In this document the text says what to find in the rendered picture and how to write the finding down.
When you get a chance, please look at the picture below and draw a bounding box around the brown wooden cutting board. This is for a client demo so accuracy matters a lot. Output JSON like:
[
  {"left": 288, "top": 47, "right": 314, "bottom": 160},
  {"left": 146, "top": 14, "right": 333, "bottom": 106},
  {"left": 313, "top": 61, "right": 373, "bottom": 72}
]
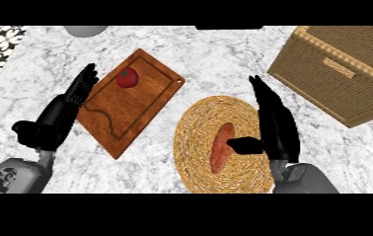
[{"left": 75, "top": 47, "right": 188, "bottom": 161}]

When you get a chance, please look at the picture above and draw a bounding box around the orange sweet potato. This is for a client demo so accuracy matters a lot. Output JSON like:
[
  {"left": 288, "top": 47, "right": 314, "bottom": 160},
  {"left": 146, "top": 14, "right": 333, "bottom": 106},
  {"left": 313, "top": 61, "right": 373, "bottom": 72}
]
[{"left": 208, "top": 122, "right": 238, "bottom": 174}]

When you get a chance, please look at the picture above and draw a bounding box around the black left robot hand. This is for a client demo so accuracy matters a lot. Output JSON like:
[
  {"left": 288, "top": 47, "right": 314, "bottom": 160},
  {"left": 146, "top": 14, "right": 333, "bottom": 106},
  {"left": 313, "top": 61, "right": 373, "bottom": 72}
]
[{"left": 11, "top": 62, "right": 101, "bottom": 153}]

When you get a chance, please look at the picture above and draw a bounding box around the grey rounded object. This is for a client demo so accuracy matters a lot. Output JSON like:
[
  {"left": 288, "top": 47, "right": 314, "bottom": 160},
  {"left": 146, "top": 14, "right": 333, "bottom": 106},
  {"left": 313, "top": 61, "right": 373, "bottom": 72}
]
[{"left": 62, "top": 26, "right": 109, "bottom": 39}]

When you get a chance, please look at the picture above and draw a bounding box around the brown wicker basket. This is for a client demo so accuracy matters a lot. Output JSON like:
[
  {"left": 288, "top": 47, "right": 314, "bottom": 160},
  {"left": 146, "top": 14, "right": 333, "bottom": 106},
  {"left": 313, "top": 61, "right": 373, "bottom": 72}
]
[{"left": 266, "top": 26, "right": 373, "bottom": 129}]

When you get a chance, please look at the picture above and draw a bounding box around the round woven straw placemat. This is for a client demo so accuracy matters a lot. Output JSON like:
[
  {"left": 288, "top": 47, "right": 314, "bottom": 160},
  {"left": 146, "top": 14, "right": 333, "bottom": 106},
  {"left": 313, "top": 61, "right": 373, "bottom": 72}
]
[{"left": 173, "top": 95, "right": 276, "bottom": 195}]

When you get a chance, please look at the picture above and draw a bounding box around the red tomato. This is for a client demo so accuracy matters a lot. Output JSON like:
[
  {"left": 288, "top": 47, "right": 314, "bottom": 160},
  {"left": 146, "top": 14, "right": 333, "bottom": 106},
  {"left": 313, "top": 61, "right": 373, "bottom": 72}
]
[{"left": 115, "top": 66, "right": 140, "bottom": 89}]

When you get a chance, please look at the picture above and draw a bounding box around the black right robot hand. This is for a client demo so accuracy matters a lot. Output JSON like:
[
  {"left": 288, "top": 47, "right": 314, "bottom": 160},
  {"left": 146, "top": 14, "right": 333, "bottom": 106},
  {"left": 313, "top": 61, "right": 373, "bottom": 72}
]
[{"left": 226, "top": 74, "right": 303, "bottom": 164}]

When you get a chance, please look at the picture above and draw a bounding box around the black white patterned cloth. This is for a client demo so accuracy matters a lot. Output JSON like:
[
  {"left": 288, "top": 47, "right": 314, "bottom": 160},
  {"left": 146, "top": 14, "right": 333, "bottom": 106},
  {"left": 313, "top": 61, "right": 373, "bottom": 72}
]
[{"left": 0, "top": 26, "right": 28, "bottom": 68}]

